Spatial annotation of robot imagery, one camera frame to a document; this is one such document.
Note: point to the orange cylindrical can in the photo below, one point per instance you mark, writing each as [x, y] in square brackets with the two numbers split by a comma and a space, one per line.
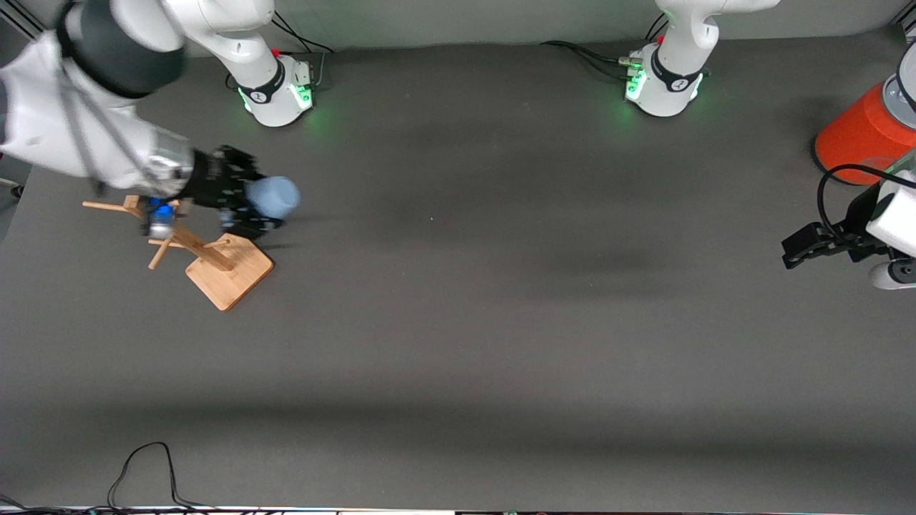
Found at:
[862, 136]

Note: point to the light blue cup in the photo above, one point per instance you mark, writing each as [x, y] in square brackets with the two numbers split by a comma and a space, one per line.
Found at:
[275, 198]

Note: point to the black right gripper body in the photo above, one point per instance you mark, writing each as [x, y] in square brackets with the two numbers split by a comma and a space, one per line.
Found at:
[212, 184]

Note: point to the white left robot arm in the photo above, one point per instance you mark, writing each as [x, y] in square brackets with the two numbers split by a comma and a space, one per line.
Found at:
[673, 79]

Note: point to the wooden mug tree rack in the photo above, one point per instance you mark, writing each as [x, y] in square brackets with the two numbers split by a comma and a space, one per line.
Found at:
[227, 273]

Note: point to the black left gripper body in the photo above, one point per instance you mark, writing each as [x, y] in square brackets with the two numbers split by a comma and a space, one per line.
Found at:
[856, 218]

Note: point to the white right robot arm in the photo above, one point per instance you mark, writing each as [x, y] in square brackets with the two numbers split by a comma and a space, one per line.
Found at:
[266, 86]

